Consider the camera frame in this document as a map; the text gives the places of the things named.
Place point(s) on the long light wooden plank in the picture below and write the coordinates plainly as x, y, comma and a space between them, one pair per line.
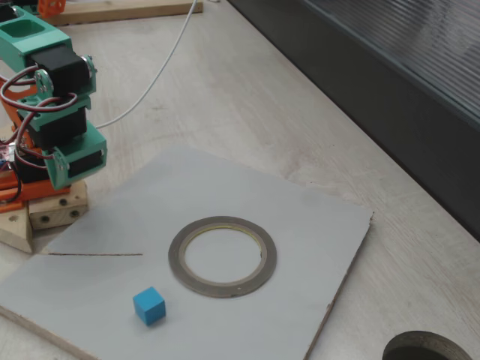
131, 13

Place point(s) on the white chipboard panel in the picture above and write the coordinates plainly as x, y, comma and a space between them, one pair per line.
262, 330

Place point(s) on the blue cube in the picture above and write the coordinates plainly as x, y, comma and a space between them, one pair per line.
148, 305

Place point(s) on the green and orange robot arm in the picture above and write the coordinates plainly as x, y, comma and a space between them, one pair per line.
56, 71

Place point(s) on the pale wooden base plank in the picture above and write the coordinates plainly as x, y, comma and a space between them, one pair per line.
15, 232

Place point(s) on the wooden base block with screws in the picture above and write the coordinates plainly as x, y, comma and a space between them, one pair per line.
56, 215

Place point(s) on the orange controller board mount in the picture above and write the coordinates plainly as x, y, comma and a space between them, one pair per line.
9, 197

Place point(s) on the dark partition with ribbed glass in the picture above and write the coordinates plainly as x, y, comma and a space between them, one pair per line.
412, 131

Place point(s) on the red controller circuit board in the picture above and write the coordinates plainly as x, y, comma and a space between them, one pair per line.
4, 153

